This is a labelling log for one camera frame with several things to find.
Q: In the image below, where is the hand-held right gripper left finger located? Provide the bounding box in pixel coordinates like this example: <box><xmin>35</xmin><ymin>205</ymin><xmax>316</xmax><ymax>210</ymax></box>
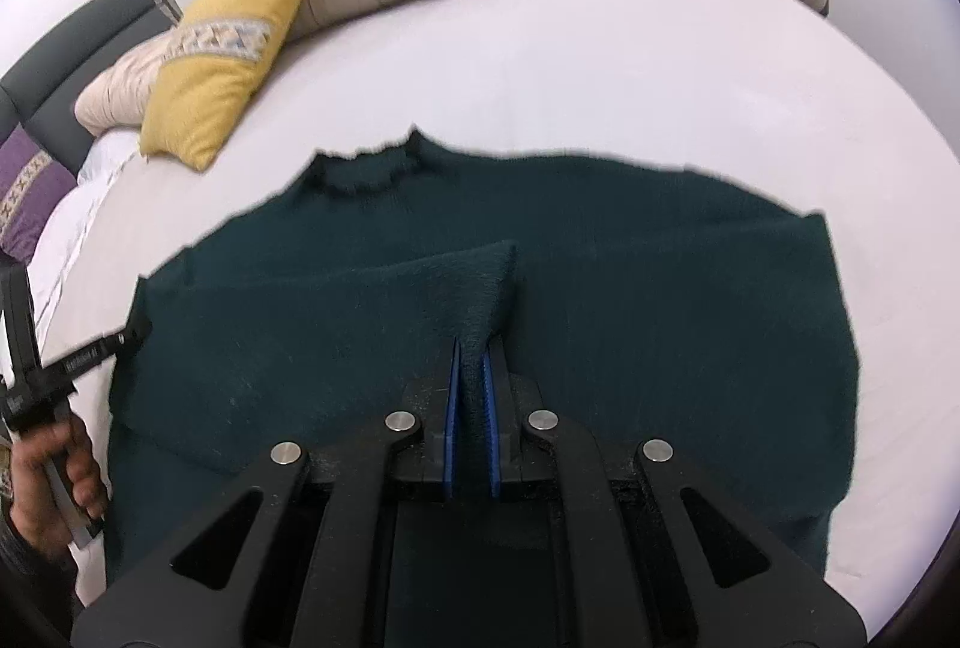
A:
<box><xmin>71</xmin><ymin>337</ymin><xmax>461</xmax><ymax>648</ymax></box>

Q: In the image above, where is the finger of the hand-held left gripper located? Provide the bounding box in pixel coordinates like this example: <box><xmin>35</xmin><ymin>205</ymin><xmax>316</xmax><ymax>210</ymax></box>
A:
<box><xmin>41</xmin><ymin>313</ymin><xmax>155</xmax><ymax>388</ymax></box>

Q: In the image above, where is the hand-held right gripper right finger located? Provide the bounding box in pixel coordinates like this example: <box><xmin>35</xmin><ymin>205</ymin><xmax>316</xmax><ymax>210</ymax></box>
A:
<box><xmin>480</xmin><ymin>348</ymin><xmax>868</xmax><ymax>648</ymax></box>

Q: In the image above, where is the dark green sweater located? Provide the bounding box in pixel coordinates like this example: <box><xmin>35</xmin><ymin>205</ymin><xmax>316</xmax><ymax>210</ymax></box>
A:
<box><xmin>103</xmin><ymin>123</ymin><xmax>860</xmax><ymax>648</ymax></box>

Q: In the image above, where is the person's left forearm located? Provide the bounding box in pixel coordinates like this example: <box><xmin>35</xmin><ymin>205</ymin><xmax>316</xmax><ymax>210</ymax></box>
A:
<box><xmin>0</xmin><ymin>513</ymin><xmax>80</xmax><ymax>620</ymax></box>

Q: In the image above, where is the person's left hand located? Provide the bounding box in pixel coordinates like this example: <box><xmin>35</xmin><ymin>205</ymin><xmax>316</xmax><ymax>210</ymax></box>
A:
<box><xmin>4</xmin><ymin>413</ymin><xmax>110</xmax><ymax>560</ymax></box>

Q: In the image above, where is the purple patterned pillow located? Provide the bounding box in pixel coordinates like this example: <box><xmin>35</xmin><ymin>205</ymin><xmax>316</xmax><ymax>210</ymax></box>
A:
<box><xmin>0</xmin><ymin>127</ymin><xmax>78</xmax><ymax>263</ymax></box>

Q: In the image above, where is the white pillow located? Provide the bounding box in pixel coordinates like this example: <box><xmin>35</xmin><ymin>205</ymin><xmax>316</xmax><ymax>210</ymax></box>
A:
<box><xmin>30</xmin><ymin>129</ymin><xmax>145</xmax><ymax>349</ymax></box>

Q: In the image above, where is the grey padded headboard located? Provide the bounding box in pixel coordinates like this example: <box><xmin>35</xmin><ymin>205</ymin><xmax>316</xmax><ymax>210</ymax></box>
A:
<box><xmin>0</xmin><ymin>0</ymin><xmax>185</xmax><ymax>176</ymax></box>

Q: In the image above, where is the yellow patterned pillow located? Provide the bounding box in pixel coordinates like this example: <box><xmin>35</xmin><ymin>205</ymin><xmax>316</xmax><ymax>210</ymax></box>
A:
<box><xmin>139</xmin><ymin>0</ymin><xmax>329</xmax><ymax>172</ymax></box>

